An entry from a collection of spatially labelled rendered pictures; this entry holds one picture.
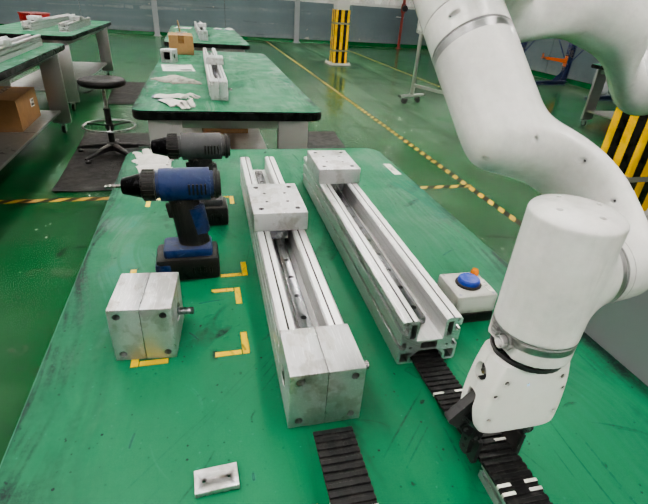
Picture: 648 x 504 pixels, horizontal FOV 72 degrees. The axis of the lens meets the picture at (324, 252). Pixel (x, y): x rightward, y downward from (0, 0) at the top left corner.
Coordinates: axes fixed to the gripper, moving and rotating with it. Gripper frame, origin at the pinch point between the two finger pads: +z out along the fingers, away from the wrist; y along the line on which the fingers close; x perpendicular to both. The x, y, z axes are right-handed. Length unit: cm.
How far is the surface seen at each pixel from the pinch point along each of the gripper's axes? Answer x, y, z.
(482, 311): 26.2, 14.7, 1.6
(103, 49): 758, -183, 43
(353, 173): 75, 4, -7
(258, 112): 194, -9, 5
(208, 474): 3.8, -34.3, 3.0
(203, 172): 49, -33, -18
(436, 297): 23.6, 2.9, -4.6
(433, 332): 19.7, 1.3, -0.6
